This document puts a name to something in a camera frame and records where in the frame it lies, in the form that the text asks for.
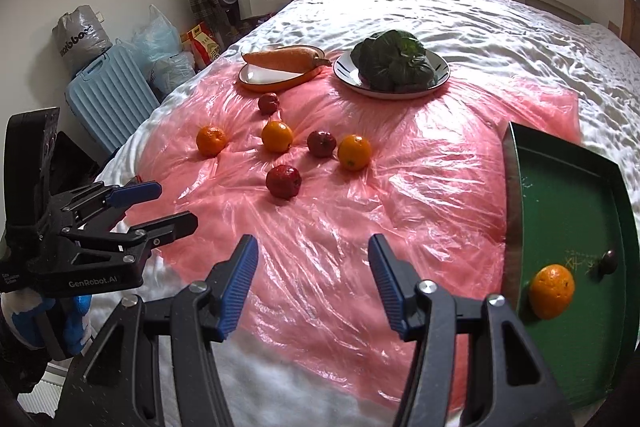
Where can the orange heart-shaped plate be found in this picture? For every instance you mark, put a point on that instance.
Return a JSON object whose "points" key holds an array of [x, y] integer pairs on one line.
{"points": [[265, 79]]}

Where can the pink plastic sheet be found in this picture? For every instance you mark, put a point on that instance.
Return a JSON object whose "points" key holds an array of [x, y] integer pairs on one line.
{"points": [[325, 207]]}

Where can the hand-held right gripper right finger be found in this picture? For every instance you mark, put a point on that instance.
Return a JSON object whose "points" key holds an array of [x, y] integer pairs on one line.
{"points": [[387, 277]]}

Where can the orange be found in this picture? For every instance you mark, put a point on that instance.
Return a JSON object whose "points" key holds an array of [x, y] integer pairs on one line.
{"points": [[211, 140], [552, 291], [277, 136], [354, 152]]}

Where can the person's left hand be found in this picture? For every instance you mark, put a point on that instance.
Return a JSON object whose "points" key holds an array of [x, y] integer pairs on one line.
{"points": [[75, 322]]}

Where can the green tray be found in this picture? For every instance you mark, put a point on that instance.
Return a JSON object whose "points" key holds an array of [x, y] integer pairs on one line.
{"points": [[565, 207]]}

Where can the wooden headboard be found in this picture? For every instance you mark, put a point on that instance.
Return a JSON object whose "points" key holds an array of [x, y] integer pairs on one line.
{"points": [[629, 24]]}

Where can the grey printed bag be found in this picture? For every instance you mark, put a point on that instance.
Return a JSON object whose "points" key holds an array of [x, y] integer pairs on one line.
{"points": [[80, 37]]}

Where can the white plastic bag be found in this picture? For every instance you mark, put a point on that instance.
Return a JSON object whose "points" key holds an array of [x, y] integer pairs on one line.
{"points": [[172, 74]]}

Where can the dark green leafy vegetable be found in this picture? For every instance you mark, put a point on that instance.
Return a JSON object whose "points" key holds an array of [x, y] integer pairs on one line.
{"points": [[392, 59]]}

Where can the round striped plate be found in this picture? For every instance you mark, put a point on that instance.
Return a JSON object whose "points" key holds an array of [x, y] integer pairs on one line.
{"points": [[345, 74]]}

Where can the small red apple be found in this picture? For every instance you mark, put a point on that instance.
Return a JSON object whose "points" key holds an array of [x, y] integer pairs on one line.
{"points": [[268, 103]]}

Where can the dark plum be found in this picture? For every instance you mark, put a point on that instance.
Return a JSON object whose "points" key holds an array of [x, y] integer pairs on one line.
{"points": [[608, 262]]}

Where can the yellow red package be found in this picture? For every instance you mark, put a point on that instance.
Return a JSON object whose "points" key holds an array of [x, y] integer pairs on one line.
{"points": [[200, 44]]}

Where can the carrot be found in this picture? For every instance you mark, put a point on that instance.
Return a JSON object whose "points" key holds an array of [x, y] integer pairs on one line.
{"points": [[280, 59]]}

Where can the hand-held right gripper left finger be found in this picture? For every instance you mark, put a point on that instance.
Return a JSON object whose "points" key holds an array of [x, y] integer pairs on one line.
{"points": [[240, 287]]}

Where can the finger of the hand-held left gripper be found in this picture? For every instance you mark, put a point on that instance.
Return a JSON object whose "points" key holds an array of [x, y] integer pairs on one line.
{"points": [[165, 227], [135, 193]]}

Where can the light blue suitcase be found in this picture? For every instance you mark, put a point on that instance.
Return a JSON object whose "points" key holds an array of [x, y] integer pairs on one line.
{"points": [[110, 92]]}

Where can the pale blue plastic bag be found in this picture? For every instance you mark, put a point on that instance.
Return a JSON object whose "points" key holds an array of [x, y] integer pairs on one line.
{"points": [[157, 34]]}

